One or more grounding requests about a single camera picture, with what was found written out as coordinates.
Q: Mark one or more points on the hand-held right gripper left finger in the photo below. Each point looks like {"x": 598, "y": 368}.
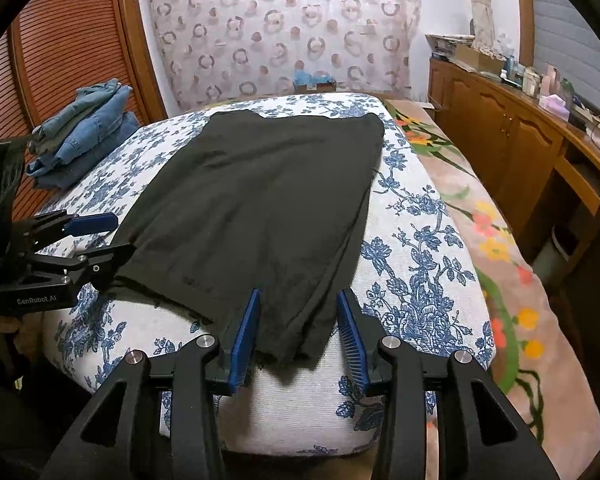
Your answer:
{"x": 244, "y": 345}

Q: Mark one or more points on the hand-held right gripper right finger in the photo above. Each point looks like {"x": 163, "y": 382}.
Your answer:
{"x": 355, "y": 345}

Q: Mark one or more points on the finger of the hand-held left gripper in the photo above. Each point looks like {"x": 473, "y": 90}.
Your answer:
{"x": 105, "y": 262}
{"x": 92, "y": 223}

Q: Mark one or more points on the black pants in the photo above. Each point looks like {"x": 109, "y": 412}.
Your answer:
{"x": 260, "y": 200}

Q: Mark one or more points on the person's left hand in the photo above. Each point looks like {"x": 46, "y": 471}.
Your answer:
{"x": 2, "y": 324}

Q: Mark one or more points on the folded blue denim jeans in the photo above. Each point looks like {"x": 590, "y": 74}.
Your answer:
{"x": 95, "y": 140}
{"x": 60, "y": 175}

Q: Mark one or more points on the blue floral white mattress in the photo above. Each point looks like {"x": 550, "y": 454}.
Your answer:
{"x": 420, "y": 270}

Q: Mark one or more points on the folded faded grey-blue jeans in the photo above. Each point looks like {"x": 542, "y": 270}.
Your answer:
{"x": 87, "y": 105}

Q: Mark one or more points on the wooden louvered wardrobe door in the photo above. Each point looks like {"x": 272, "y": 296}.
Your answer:
{"x": 75, "y": 35}
{"x": 0, "y": 105}

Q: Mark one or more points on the colourful flower blanket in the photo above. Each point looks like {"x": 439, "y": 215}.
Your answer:
{"x": 510, "y": 310}

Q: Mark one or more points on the dark waste bin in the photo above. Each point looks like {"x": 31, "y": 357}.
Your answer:
{"x": 555, "y": 255}

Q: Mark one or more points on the wooden sideboard cabinet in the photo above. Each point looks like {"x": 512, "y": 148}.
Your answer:
{"x": 505, "y": 130}

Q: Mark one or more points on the open brown cardboard box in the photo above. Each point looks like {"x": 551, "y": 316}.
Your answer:
{"x": 480, "y": 60}

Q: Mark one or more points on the pink tissue pack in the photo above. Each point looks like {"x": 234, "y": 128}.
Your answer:
{"x": 554, "y": 105}

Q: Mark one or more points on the stack of papers and boxes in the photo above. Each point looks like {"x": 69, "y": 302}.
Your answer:
{"x": 447, "y": 45}

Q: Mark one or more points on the tied beige curtain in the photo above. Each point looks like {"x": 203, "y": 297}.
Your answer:
{"x": 475, "y": 0}

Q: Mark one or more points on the grey window blind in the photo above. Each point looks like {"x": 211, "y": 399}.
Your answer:
{"x": 570, "y": 20}

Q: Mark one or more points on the wooden window frame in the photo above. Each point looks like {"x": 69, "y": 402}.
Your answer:
{"x": 524, "y": 10}

